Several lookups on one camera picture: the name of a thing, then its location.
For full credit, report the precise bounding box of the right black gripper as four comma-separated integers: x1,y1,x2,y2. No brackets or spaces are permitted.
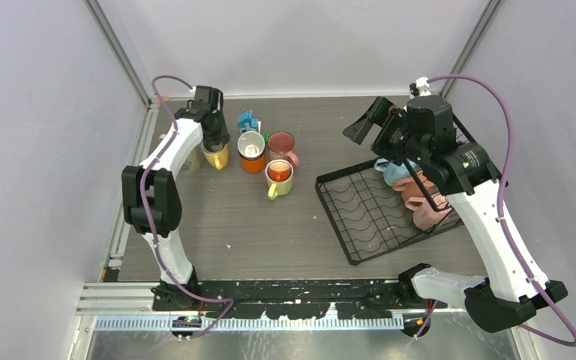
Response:
343,95,428,167

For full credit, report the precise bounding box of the yellow mug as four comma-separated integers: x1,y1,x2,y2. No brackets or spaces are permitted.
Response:
201,144,230,170

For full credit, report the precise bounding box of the cream patterned mug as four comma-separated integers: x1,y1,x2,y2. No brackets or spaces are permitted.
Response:
181,148,202,173

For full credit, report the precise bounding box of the orange mug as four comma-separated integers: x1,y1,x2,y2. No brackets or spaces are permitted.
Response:
240,154,267,173

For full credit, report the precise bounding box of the small orange cup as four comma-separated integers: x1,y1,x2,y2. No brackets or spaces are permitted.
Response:
267,160,293,182

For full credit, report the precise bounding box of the salmon pink mug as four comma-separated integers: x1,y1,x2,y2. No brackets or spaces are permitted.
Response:
392,173,435,202

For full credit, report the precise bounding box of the lime green mug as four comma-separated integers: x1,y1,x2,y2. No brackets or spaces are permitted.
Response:
265,161,294,200

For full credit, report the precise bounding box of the light pink mug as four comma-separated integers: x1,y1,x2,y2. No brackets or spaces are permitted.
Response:
405,193,451,231

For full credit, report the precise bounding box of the small beige cup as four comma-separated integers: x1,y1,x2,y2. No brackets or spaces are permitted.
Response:
205,143,224,153

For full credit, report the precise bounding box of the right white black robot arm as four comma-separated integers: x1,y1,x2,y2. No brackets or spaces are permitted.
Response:
343,95,568,333

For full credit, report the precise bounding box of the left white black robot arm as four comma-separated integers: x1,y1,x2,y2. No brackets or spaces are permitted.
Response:
121,85,230,311

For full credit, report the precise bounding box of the blue white toy house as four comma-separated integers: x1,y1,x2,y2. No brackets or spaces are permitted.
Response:
236,110,261,134

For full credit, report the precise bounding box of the light blue faceted mug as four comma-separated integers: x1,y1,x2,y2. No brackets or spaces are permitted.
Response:
373,158,410,187

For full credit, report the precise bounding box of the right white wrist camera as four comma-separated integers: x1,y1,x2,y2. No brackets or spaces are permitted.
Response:
409,76,432,99

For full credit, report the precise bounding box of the black wire dish rack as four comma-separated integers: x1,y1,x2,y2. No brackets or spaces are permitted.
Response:
315,159,463,266

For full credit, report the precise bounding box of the aluminium rail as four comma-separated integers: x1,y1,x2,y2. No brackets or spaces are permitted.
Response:
76,283,415,334

